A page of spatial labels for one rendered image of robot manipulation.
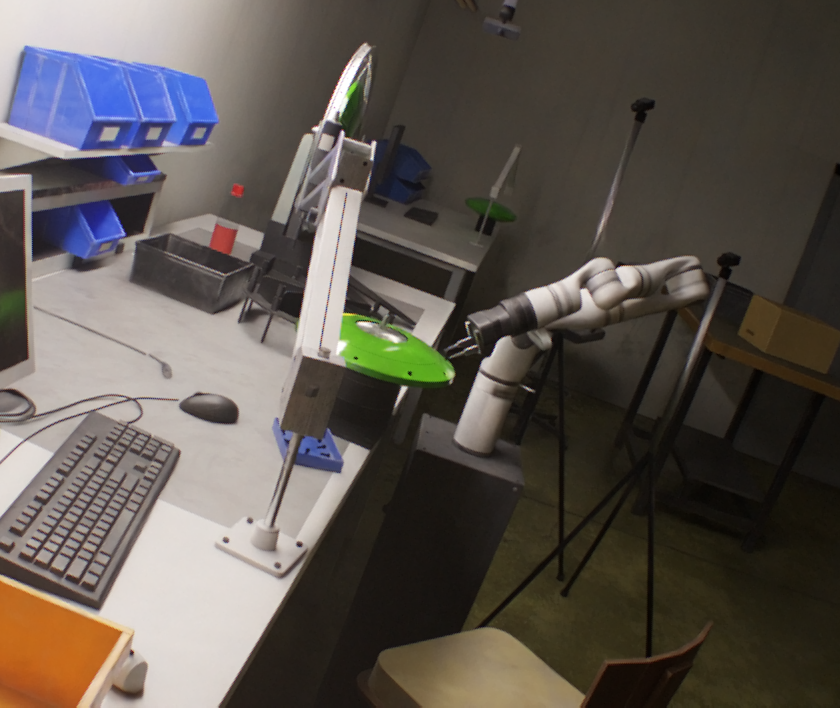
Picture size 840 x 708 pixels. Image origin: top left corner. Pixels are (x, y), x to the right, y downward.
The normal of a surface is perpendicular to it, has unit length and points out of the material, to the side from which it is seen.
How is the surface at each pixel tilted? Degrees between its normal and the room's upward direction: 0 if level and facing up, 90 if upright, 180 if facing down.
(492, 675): 0
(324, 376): 90
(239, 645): 0
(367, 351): 21
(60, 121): 92
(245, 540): 0
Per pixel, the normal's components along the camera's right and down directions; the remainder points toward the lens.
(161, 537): 0.32, -0.92
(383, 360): 0.33, -0.74
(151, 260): -0.18, 0.24
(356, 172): 0.14, 0.29
